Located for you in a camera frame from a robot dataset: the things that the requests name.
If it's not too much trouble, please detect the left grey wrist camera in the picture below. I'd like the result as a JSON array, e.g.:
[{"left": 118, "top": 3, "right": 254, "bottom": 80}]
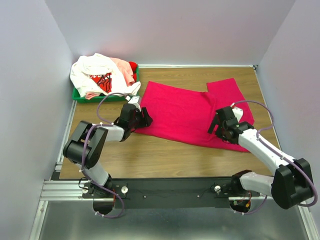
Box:
[{"left": 125, "top": 95, "right": 141, "bottom": 111}]

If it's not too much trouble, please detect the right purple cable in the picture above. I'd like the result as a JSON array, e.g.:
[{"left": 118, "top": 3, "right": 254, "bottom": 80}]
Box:
[{"left": 232, "top": 100, "right": 318, "bottom": 216}]

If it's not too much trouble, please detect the red t shirt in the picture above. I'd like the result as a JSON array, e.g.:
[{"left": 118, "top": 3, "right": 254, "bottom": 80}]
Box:
[{"left": 129, "top": 61, "right": 138, "bottom": 82}]

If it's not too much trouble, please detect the purple cable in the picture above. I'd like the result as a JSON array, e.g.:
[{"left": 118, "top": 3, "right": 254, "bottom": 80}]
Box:
[
  {"left": 232, "top": 100, "right": 318, "bottom": 216},
  {"left": 79, "top": 92, "right": 132, "bottom": 220}
]

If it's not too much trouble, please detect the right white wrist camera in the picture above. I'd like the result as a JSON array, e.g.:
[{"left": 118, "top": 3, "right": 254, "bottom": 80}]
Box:
[{"left": 230, "top": 103, "right": 244, "bottom": 122}]

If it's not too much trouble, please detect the green plastic bin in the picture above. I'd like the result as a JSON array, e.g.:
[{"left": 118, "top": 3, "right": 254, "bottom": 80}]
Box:
[{"left": 71, "top": 62, "right": 140, "bottom": 104}]

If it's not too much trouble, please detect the magenta t shirt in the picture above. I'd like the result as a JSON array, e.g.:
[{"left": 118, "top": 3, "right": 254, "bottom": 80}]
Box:
[{"left": 136, "top": 78, "right": 255, "bottom": 152}]

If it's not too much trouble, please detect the white printed t shirt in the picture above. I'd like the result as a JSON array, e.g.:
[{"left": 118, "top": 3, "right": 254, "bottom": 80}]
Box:
[{"left": 70, "top": 53, "right": 141, "bottom": 100}]

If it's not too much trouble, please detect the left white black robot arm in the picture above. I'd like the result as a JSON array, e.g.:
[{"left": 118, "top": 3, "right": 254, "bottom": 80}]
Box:
[{"left": 63, "top": 103, "right": 153, "bottom": 198}]

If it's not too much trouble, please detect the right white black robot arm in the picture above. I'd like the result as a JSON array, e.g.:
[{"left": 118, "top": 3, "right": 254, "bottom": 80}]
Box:
[{"left": 208, "top": 104, "right": 318, "bottom": 210}]

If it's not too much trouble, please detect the aluminium frame rail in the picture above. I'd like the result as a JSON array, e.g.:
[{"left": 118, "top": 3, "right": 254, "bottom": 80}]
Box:
[{"left": 30, "top": 180, "right": 320, "bottom": 240}]

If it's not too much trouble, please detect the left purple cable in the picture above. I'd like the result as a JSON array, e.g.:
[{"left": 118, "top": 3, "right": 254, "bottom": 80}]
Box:
[{"left": 79, "top": 92, "right": 132, "bottom": 220}]

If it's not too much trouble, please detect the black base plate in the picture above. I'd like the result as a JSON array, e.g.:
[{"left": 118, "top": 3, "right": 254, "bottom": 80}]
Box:
[{"left": 82, "top": 177, "right": 259, "bottom": 209}]

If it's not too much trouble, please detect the light pink t shirt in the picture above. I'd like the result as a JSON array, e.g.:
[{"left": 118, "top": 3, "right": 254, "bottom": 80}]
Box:
[{"left": 84, "top": 54, "right": 140, "bottom": 100}]

